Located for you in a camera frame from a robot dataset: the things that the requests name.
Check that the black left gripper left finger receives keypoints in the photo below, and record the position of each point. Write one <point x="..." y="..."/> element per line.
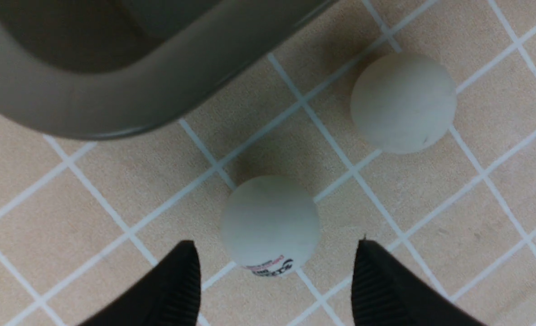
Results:
<point x="169" y="295"/>

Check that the white ball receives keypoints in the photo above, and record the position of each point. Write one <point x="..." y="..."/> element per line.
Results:
<point x="403" y="103"/>
<point x="270" y="226"/>

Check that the olive green plastic bin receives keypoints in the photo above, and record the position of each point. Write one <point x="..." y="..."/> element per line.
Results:
<point x="111" y="69"/>

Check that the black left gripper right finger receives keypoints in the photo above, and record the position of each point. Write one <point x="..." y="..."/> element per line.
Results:
<point x="385" y="292"/>

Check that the peach checkered tablecloth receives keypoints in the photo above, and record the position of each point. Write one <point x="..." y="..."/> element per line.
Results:
<point x="81" y="221"/>

